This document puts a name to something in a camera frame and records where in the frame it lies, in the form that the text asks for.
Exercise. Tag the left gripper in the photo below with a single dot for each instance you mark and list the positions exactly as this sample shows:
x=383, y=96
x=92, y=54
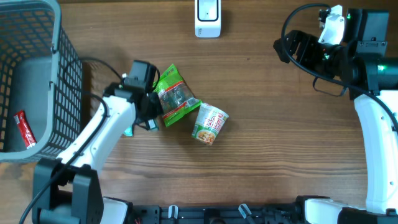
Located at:
x=158, y=107

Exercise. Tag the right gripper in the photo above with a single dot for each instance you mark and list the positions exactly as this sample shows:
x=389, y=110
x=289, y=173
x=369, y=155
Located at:
x=307, y=44

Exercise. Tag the green haribo candy bag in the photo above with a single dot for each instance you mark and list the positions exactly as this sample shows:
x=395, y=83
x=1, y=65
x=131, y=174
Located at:
x=175, y=96

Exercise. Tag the teal snack packet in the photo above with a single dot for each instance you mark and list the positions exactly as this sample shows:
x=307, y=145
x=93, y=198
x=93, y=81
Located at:
x=129, y=132

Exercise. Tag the cup noodles container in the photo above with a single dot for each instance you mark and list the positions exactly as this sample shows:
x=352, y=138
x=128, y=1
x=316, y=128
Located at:
x=208, y=124

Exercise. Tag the red snack bar wrapper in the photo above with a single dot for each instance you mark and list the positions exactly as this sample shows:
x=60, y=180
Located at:
x=24, y=129

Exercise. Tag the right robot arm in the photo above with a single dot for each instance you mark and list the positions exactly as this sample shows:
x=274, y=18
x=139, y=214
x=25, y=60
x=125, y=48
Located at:
x=350, y=52

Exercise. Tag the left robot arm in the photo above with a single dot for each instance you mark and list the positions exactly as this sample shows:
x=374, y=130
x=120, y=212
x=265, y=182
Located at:
x=66, y=189

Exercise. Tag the white barcode scanner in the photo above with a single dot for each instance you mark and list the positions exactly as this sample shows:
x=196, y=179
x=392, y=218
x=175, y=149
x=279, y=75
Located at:
x=207, y=18

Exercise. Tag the grey plastic shopping basket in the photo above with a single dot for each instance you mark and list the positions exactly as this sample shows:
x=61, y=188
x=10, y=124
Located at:
x=40, y=74

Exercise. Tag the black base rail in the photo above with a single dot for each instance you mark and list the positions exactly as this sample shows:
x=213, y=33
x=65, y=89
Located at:
x=267, y=214

